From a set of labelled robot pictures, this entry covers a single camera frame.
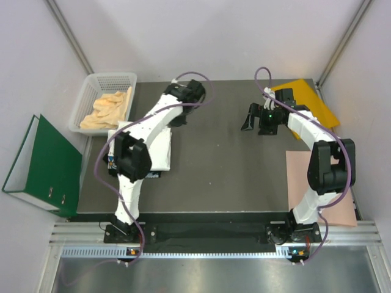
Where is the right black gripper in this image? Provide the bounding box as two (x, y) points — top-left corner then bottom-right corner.
(241, 103), (283, 136)

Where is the white t shirt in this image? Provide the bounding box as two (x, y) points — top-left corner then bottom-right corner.
(103, 127), (172, 174)

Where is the black t shirt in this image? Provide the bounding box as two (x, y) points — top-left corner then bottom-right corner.
(103, 154), (162, 178)

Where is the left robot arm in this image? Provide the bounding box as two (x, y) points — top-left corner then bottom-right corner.
(104, 79), (206, 243)

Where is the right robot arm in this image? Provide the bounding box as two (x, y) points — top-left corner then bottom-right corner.
(241, 87), (356, 245)

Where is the pink paper sheet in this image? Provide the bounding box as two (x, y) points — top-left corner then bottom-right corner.
(286, 151), (357, 227)

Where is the orange t shirt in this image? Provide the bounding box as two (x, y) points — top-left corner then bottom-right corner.
(80, 87), (132, 129)

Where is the white plastic basket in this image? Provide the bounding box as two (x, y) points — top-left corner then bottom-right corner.
(68, 72), (137, 136)

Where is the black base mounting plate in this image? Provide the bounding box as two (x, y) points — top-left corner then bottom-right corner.
(103, 222), (322, 245)

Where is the grey slotted cable duct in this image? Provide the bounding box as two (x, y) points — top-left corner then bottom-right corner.
(61, 246), (309, 259)

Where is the green ring binder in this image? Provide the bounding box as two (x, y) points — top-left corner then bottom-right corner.
(2, 115), (82, 218)

